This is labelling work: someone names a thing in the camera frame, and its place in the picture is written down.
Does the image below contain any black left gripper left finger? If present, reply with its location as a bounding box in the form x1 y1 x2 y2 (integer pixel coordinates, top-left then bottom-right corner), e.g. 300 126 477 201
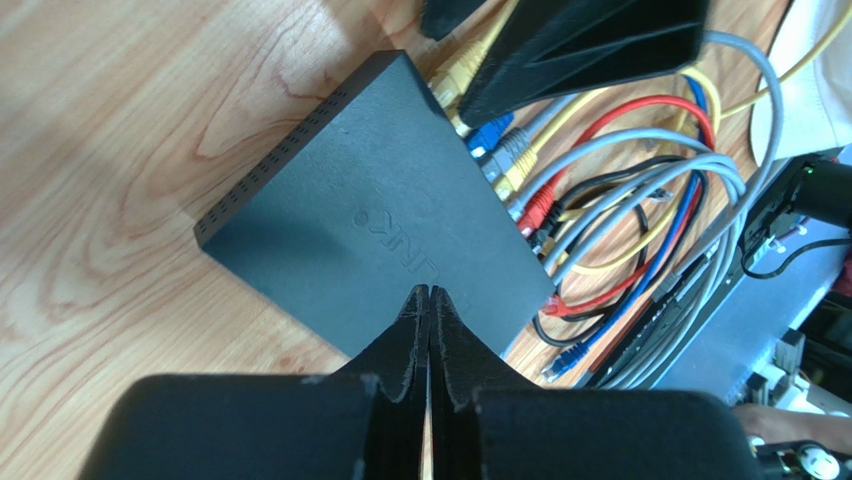
80 285 429 479

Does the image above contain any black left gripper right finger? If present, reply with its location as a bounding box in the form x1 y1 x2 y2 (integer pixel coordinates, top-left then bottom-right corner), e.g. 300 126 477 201
429 287 762 479

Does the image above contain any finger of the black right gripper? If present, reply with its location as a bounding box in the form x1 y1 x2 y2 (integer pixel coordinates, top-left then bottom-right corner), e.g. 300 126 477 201
420 0 485 41
457 0 709 128

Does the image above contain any black network switch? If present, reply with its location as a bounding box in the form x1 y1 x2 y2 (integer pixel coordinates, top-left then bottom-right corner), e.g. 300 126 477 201
194 50 555 356

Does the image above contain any person hand in background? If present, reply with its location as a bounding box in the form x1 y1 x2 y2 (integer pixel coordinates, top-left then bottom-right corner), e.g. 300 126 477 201
732 404 851 455

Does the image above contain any blue ethernet cable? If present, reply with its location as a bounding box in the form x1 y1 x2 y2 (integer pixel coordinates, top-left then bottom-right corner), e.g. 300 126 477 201
465 74 708 383

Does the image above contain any red ethernet cable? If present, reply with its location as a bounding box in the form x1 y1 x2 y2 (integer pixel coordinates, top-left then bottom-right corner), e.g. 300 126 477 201
517 95 717 317

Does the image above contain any black ethernet cable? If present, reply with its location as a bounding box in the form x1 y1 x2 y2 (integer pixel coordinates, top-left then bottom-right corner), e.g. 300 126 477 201
531 155 694 349

